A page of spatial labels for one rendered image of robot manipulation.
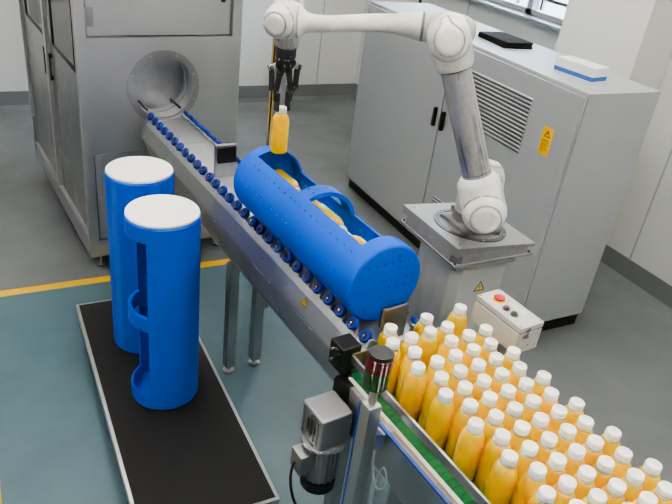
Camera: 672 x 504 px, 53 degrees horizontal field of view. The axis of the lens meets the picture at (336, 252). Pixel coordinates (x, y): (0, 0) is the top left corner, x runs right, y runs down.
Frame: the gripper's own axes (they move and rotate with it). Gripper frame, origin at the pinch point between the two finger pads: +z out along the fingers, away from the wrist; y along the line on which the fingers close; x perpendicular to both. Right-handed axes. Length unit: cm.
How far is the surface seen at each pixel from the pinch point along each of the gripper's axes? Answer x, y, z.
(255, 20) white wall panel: -418, -192, 61
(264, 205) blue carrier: 17.3, 13.9, 33.2
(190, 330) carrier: 7, 38, 91
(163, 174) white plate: -36, 34, 41
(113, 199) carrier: -39, 54, 51
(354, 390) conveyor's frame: 97, 22, 56
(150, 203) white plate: -12, 47, 41
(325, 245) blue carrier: 58, 12, 29
